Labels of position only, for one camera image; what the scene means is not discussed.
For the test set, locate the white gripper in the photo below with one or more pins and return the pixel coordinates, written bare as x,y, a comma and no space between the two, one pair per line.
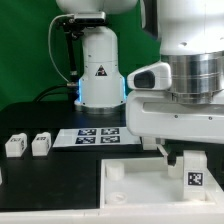
154,114

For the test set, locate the white square tabletop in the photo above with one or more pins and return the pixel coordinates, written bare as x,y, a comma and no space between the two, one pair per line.
142,181

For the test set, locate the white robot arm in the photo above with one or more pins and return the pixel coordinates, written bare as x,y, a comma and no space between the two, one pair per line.
180,97

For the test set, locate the white L-shaped obstacle fixture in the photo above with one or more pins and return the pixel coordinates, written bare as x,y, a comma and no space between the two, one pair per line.
189,212

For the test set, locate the white sheet with AprilTags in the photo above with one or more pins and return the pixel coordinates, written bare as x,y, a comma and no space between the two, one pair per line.
95,136

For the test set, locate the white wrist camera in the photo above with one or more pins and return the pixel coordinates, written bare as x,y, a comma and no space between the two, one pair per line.
155,77

